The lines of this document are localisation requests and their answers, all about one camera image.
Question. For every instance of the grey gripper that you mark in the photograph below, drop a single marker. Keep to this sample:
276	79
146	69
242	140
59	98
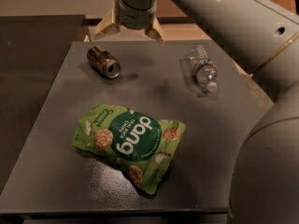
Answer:
135	16

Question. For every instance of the orange soda can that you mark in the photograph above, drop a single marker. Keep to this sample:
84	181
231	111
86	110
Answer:
104	62

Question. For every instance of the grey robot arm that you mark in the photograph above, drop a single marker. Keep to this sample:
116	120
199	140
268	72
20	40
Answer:
263	39

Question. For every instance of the clear plastic water bottle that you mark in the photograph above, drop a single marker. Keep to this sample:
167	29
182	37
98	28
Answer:
203	69

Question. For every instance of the green rice chips bag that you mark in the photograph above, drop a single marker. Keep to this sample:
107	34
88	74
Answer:
142	146

